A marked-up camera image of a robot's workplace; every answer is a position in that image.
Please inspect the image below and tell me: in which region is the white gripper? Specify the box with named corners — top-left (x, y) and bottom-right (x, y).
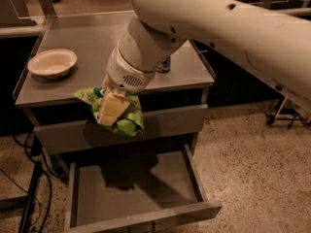
top-left (97, 47), bottom-right (156, 126)

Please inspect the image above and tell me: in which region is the green rice chip bag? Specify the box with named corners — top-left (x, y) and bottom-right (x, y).
top-left (74, 87), bottom-right (145, 136)

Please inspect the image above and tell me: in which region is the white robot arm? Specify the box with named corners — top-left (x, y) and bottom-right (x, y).
top-left (102, 0), bottom-right (311, 111)

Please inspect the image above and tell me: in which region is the grey upper drawer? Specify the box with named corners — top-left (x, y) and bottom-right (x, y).
top-left (35, 104), bottom-right (208, 154)

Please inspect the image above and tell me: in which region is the grey metal drawer cabinet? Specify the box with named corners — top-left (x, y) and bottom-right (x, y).
top-left (15, 12), bottom-right (214, 150)

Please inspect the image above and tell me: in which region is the open grey middle drawer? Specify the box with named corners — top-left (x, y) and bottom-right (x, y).
top-left (64, 144), bottom-right (222, 233)

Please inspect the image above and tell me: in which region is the blue energy drink can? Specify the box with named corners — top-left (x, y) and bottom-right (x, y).
top-left (156, 57), bottom-right (171, 73)

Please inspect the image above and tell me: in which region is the white paper bowl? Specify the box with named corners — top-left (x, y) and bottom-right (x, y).
top-left (27, 49), bottom-right (77, 79)

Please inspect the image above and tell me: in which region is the black metal floor bar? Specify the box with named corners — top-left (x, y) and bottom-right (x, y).
top-left (18, 161), bottom-right (42, 233)

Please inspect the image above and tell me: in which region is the black floor cable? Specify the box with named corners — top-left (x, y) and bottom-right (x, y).
top-left (0, 131), bottom-right (70, 233)

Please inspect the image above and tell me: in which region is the yellow wheeled cart frame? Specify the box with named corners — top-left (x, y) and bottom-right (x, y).
top-left (265, 97), bottom-right (311, 129)

